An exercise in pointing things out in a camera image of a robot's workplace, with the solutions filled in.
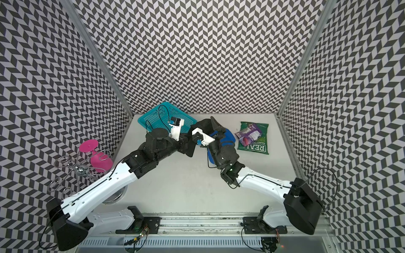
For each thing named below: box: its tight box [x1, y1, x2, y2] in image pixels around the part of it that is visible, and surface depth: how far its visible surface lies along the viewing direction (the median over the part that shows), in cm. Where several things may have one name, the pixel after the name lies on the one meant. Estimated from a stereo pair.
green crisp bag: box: [237, 121, 270, 155], surface depth 101 cm
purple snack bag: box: [234, 123, 263, 148], surface depth 103 cm
